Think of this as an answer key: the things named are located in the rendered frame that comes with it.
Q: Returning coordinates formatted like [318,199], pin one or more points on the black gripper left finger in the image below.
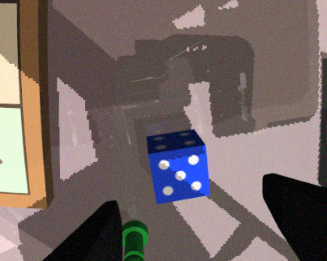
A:
[99,238]

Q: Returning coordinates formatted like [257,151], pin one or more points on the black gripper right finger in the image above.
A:
[300,211]

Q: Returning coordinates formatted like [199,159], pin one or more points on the green pawn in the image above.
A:
[134,238]

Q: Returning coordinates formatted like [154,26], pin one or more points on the blue die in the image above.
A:
[178,163]

